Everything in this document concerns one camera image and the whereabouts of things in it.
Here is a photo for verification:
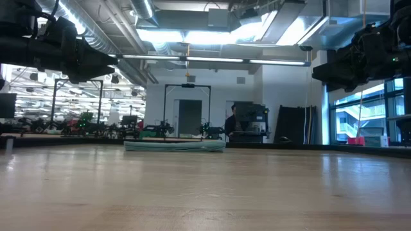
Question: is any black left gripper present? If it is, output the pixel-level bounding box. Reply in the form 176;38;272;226
44;17;119;80

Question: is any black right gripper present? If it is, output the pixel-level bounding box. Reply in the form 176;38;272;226
311;23;391;93

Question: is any green background plant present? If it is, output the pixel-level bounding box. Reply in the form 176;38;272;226
78;110;94;129

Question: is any black leaning panel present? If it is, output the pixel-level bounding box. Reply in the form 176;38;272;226
274;105;318;145

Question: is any black background monitor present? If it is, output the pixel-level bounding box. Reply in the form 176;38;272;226
120;115;138;126
0;92;17;119

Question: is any white teal box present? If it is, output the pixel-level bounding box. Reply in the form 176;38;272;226
364;135;390;148

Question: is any green box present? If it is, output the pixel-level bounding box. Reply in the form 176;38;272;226
139;129;159;139

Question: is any black cabinet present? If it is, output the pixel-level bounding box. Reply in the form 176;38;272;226
230;101;271;144

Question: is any grey door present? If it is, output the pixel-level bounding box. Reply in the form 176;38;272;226
178;99;203;137

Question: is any person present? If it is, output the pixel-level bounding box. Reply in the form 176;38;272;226
223;104;238;142

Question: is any long linear ceiling light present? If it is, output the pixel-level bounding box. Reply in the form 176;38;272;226
107;53;311;67

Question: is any black background station frame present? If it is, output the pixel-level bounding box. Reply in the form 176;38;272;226
162;83;212;139
50;78;104;129

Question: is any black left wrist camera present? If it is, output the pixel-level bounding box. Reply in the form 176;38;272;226
67;73;85;85

